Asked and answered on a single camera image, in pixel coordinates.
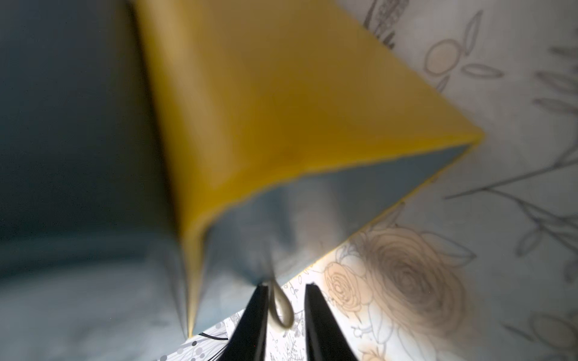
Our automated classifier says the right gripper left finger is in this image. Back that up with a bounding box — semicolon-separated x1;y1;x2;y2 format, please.
219;285;269;361

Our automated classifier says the teal drawer cabinet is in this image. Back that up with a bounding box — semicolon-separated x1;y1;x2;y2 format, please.
1;1;483;360

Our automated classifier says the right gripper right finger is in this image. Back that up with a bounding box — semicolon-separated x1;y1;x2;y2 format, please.
304;284;357;361

